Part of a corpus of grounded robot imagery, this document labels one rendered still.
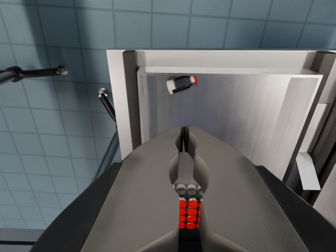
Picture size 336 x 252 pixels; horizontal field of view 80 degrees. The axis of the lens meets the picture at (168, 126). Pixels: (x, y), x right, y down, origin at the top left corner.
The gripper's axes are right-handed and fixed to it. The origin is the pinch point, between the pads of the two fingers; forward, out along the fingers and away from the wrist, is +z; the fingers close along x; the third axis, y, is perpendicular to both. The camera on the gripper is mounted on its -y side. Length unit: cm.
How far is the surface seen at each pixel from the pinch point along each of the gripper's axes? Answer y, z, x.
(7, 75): 23, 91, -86
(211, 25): 0, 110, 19
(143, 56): -0.2, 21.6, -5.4
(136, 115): 9.0, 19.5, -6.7
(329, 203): 31, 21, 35
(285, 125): 11.3, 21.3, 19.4
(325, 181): 21.4, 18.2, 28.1
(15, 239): 50, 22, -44
